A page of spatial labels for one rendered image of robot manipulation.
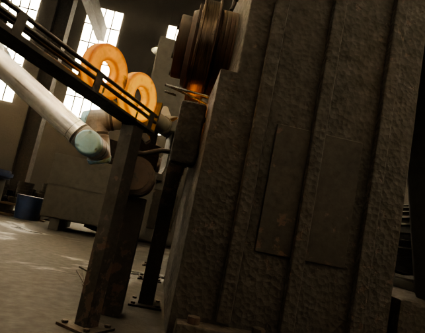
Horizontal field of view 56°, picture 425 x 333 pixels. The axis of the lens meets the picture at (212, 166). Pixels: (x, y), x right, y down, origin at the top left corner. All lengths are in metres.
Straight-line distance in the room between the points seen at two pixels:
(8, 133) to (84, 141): 11.26
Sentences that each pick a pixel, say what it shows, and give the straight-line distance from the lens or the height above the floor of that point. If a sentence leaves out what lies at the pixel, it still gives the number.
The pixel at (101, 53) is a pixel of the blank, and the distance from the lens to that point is 1.16.
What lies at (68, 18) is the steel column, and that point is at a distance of 9.24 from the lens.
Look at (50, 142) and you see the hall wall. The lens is 12.32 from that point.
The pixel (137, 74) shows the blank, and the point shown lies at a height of 0.76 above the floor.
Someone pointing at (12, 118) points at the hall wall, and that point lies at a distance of 12.76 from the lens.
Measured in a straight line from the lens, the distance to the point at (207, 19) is 1.71.
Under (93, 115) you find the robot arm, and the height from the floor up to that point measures 0.68.
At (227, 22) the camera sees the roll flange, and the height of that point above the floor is 1.19.
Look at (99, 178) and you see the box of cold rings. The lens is 4.13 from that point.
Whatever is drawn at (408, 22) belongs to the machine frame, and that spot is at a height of 1.20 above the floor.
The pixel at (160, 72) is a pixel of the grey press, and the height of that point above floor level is 1.87.
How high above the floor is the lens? 0.37
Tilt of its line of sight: 8 degrees up
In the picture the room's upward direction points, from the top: 12 degrees clockwise
